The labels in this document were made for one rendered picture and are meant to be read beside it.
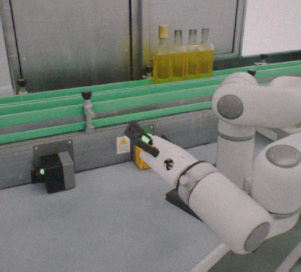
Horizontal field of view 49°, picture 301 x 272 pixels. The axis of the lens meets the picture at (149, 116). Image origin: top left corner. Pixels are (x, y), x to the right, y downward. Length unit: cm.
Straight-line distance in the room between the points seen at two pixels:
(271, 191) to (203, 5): 103
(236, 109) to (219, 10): 77
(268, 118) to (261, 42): 91
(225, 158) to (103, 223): 35
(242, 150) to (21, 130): 60
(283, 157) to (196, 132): 71
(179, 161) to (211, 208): 9
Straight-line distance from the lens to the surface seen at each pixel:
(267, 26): 163
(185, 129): 115
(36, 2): 122
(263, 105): 74
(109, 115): 103
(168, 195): 91
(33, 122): 99
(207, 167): 54
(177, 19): 135
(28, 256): 82
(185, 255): 78
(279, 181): 48
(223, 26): 148
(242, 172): 90
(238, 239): 48
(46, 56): 124
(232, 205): 48
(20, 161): 101
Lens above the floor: 130
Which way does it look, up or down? 22 degrees down
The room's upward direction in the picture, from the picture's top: straight up
